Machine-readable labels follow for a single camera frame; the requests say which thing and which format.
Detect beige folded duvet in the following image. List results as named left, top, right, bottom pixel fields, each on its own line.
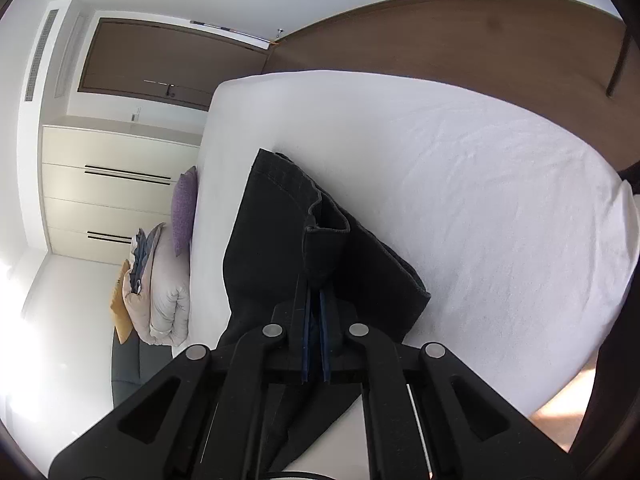
left=123, top=222, right=192, bottom=347

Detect purple pillow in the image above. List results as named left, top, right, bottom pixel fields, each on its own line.
left=171, top=166, right=198, bottom=258

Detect grey padded headboard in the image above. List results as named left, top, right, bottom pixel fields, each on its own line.
left=110, top=332, right=188, bottom=406

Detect blue folded blanket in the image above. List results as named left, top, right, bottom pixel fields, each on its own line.
left=129, top=228, right=153, bottom=293

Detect dark furniture leg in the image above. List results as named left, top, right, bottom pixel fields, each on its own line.
left=606, top=22, right=629, bottom=98

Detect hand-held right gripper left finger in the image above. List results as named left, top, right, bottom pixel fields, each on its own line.
left=47, top=278, right=315, bottom=480

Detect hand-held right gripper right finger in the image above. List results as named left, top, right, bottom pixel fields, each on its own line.
left=318, top=286, right=589, bottom=480

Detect yellow pillow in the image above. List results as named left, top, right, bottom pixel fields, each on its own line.
left=110, top=259, right=135, bottom=345

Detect cream wardrobe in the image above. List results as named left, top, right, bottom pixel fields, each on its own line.
left=41, top=116, right=202, bottom=266

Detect white air vent grille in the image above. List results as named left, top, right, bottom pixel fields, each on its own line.
left=24, top=8, right=59, bottom=102

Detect bed with white sheet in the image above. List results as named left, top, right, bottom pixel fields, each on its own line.
left=172, top=69, right=640, bottom=480

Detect brown wooden door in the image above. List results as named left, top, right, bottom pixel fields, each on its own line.
left=77, top=16, right=268, bottom=111

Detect black pants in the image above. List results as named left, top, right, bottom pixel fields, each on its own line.
left=218, top=147, right=432, bottom=477

